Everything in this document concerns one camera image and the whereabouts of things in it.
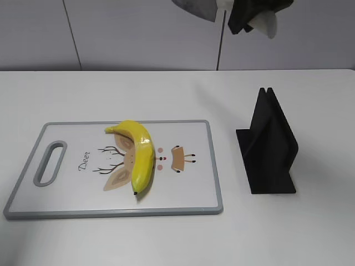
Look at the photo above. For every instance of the white grey-rimmed cutting board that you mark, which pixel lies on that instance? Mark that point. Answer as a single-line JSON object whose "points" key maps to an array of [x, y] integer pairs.
{"points": [[76, 170]]}

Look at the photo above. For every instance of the black knife stand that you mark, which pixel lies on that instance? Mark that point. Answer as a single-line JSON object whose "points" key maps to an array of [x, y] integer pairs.
{"points": [[268, 147]]}

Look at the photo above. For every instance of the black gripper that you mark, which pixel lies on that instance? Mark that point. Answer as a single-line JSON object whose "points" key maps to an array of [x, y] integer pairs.
{"points": [[260, 15]]}

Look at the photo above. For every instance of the white-handled kitchen knife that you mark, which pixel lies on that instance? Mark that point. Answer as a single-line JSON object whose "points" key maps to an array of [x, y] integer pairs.
{"points": [[207, 10]]}

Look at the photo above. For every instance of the yellow plastic banana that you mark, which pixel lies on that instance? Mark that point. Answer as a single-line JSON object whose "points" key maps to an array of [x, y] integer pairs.
{"points": [[144, 152]]}

